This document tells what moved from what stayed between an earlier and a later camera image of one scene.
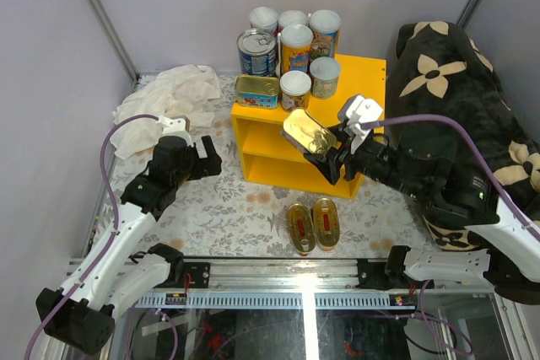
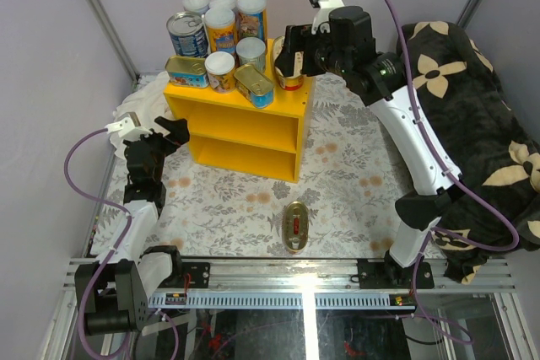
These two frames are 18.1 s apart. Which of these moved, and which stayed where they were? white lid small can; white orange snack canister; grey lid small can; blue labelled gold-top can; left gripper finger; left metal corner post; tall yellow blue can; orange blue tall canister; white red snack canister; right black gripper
Moved: white red snack canister; white lid small can; grey lid small can; white orange snack canister; left gripper finger; orange blue tall canister; blue labelled gold-top can; right black gripper; tall yellow blue can
Stayed: left metal corner post
